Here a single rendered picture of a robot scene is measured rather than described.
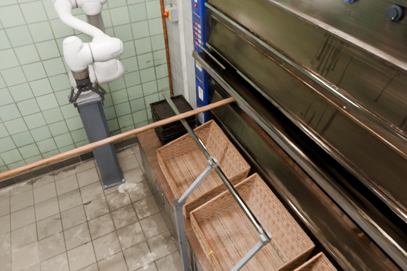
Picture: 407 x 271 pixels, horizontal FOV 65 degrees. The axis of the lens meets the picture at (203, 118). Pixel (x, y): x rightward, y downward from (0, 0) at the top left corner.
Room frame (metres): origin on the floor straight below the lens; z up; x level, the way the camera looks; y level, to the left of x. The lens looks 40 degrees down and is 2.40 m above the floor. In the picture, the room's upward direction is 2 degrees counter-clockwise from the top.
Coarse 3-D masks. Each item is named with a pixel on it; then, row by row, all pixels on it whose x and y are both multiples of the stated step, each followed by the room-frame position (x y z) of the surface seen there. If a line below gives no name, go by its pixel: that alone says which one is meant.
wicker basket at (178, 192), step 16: (208, 128) 1.85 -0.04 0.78; (176, 144) 1.74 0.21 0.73; (208, 144) 1.81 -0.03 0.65; (224, 144) 1.65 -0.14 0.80; (160, 160) 1.61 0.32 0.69; (176, 160) 1.70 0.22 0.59; (192, 160) 1.70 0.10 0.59; (224, 160) 1.59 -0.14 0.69; (240, 160) 1.46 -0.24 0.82; (176, 176) 1.54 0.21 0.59; (192, 176) 1.54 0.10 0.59; (208, 176) 1.53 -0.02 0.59; (240, 176) 1.34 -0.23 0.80; (176, 192) 1.32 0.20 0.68; (192, 192) 1.39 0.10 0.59; (208, 192) 1.25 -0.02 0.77; (192, 208) 1.20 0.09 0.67
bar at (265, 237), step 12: (168, 96) 1.74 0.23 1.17; (180, 120) 1.49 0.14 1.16; (192, 132) 1.37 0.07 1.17; (216, 168) 1.09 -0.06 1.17; (228, 180) 1.01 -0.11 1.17; (180, 204) 1.04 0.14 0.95; (240, 204) 0.87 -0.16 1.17; (180, 216) 1.03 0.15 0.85; (252, 216) 0.80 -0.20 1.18; (180, 228) 1.03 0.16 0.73; (180, 240) 1.03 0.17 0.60; (264, 240) 0.69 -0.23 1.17; (180, 252) 1.05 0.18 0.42; (252, 252) 0.68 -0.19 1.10; (240, 264) 0.65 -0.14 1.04
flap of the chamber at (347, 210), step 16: (224, 64) 1.75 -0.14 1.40; (240, 80) 1.55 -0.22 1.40; (256, 96) 1.39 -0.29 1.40; (272, 112) 1.25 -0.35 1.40; (288, 128) 1.12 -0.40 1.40; (304, 144) 1.01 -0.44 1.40; (320, 160) 0.91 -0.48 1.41; (336, 176) 0.82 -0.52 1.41; (352, 176) 0.83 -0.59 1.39; (352, 192) 0.74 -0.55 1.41; (368, 192) 0.74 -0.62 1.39; (368, 208) 0.66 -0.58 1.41; (384, 208) 0.67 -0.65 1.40; (384, 224) 0.60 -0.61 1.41; (400, 224) 0.60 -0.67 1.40; (400, 240) 0.54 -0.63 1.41
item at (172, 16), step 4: (168, 8) 2.42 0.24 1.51; (172, 8) 2.42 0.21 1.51; (176, 8) 2.42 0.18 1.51; (172, 12) 2.41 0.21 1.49; (176, 12) 2.42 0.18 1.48; (168, 16) 2.43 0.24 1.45; (172, 16) 2.40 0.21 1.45; (176, 16) 2.42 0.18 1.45; (172, 20) 2.40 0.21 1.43; (176, 20) 2.42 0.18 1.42
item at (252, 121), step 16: (240, 112) 1.57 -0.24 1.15; (256, 128) 1.41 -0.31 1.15; (272, 144) 1.27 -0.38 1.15; (288, 160) 1.14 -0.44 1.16; (304, 176) 1.03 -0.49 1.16; (320, 192) 0.92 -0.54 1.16; (336, 208) 0.83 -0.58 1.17; (352, 224) 0.75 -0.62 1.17; (368, 240) 0.67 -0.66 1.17; (384, 256) 0.60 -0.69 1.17
